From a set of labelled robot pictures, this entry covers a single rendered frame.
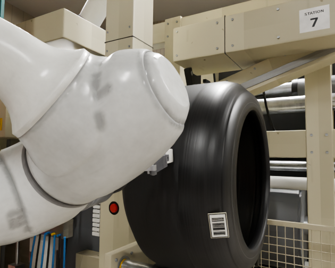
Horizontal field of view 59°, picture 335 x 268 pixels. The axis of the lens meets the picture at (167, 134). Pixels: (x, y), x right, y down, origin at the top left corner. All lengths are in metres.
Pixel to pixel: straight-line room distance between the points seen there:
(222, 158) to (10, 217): 0.47
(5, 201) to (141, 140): 0.16
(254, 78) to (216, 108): 0.56
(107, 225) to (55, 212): 0.76
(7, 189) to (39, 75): 0.13
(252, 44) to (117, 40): 0.49
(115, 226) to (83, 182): 0.79
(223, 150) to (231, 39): 0.61
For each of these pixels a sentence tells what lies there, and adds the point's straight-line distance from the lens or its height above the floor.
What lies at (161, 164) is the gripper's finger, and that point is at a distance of 0.57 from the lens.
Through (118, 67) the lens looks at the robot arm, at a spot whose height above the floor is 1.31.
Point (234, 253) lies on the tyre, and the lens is 0.77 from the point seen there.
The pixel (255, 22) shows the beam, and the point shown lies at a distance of 1.20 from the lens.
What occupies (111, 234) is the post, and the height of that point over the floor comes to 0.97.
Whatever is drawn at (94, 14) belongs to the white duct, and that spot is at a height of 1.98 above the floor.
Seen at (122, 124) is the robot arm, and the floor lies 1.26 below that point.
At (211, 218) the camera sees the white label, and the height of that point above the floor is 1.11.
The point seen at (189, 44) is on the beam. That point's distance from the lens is 1.27.
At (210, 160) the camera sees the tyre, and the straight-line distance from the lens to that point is 0.67.
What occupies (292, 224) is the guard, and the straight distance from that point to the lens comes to 1.25.
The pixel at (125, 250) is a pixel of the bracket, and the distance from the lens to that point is 1.00.
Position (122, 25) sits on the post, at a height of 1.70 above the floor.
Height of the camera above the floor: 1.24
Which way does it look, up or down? 4 degrees up
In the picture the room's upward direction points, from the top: 1 degrees clockwise
